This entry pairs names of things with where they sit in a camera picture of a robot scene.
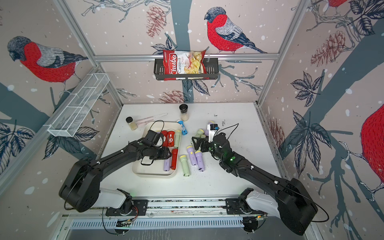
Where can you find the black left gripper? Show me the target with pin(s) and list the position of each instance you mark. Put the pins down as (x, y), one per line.
(165, 153)

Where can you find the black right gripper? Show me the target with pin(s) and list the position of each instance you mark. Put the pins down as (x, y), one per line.
(204, 142)

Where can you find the red flashlight back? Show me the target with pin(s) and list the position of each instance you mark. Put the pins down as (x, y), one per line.
(174, 159)

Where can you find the green flashlight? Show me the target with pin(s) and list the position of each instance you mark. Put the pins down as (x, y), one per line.
(185, 166)
(177, 138)
(200, 133)

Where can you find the long red flashlight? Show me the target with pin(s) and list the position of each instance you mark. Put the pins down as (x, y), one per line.
(165, 138)

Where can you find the short red flashlight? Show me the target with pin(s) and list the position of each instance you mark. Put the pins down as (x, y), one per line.
(171, 138)

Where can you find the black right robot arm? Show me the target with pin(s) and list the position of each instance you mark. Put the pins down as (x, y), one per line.
(294, 204)

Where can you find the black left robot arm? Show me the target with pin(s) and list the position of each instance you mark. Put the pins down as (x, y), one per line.
(82, 187)

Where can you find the cream plastic storage tray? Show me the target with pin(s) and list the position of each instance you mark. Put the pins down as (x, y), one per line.
(155, 168)

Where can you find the blue flashlight back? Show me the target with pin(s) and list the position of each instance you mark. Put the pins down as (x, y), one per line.
(183, 128)

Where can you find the large spice jar black lid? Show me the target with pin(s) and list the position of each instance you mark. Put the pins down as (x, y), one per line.
(184, 112)

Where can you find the green flashlight front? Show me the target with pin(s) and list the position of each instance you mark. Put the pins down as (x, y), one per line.
(185, 166)

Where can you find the small spice jar black lid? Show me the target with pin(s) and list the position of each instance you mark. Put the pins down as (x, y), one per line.
(130, 121)

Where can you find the red cassava chips bag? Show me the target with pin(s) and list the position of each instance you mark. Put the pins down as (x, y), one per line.
(183, 62)

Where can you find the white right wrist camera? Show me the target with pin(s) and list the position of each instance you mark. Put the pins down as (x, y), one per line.
(212, 129)

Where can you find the pink handled metal tongs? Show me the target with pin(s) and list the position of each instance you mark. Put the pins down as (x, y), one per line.
(150, 119)

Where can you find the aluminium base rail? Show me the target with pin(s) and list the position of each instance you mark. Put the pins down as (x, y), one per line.
(161, 214)

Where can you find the black wall basket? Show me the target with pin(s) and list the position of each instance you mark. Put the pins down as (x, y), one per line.
(207, 69)

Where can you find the white wire mesh shelf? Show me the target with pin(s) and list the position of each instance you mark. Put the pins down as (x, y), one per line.
(72, 116)

